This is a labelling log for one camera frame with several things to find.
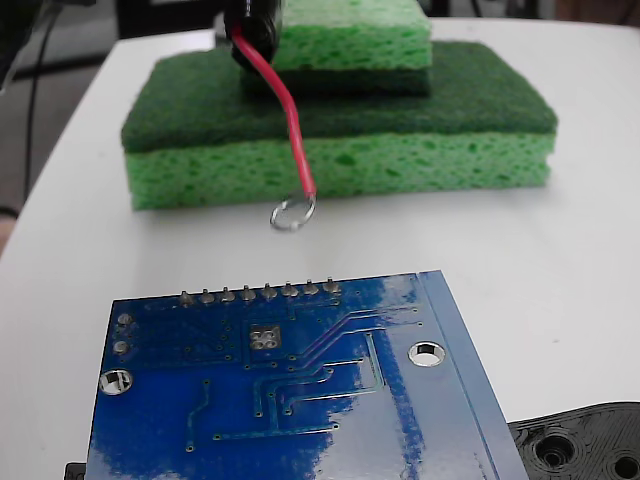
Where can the blue printed circuit board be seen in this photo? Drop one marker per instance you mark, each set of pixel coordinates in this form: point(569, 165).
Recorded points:
point(300, 425)

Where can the large green scouring sponge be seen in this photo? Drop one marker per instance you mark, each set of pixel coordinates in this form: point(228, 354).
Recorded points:
point(400, 150)

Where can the small green scouring sponge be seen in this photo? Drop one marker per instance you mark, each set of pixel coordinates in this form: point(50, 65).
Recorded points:
point(350, 50)

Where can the black plastic bracket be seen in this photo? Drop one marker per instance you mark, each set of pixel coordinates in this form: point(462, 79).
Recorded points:
point(575, 440)

